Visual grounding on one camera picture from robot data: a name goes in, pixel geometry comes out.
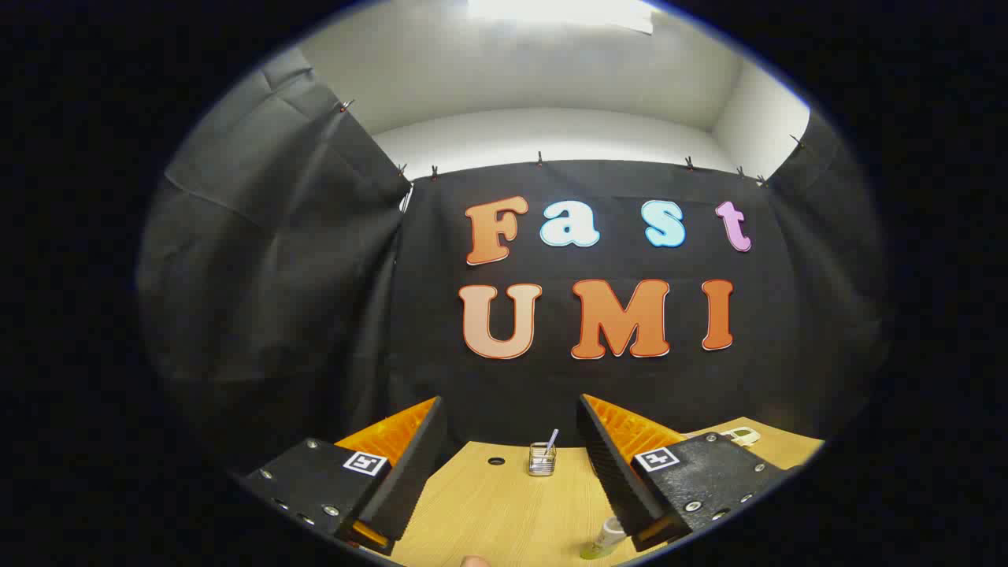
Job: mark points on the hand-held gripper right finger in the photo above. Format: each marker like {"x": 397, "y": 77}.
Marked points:
{"x": 610, "y": 472}

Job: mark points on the striped straw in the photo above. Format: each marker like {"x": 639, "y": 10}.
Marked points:
{"x": 552, "y": 438}

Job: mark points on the white divided tray with grains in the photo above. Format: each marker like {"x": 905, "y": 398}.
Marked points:
{"x": 742, "y": 435}

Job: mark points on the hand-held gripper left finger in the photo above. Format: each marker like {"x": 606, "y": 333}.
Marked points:
{"x": 409, "y": 480}

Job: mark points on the clear juice bottle white label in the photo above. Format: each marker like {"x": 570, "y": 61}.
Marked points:
{"x": 605, "y": 539}

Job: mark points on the wooden table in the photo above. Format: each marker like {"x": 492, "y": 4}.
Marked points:
{"x": 504, "y": 512}

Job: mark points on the ceiling light panel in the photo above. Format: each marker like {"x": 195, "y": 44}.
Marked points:
{"x": 559, "y": 12}

